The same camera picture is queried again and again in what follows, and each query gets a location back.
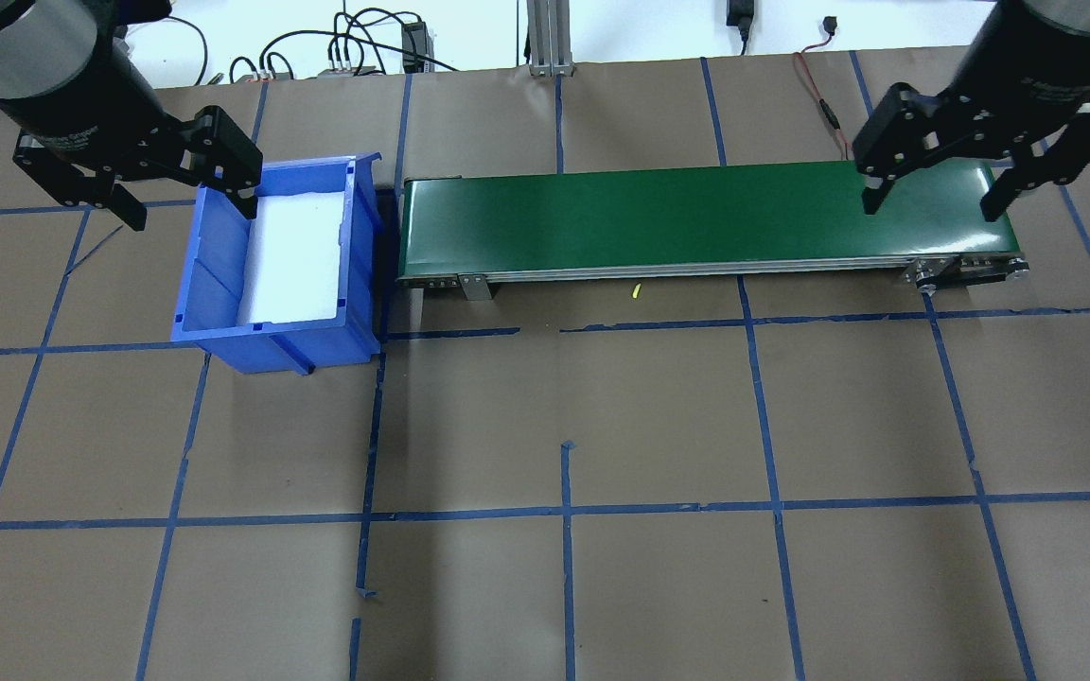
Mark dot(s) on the small circuit board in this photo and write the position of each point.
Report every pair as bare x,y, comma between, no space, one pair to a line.
266,68
342,66

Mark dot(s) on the white foam sheet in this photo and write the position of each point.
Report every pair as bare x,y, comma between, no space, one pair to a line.
294,255

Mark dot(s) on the blue plastic bin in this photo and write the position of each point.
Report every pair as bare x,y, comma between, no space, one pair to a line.
271,345

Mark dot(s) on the black power adapter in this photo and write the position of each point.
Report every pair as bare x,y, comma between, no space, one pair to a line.
740,11
414,43

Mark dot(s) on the green conveyor belt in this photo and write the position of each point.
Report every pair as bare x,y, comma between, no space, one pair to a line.
649,218

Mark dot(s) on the aluminium profile post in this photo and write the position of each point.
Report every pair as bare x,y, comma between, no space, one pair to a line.
550,38

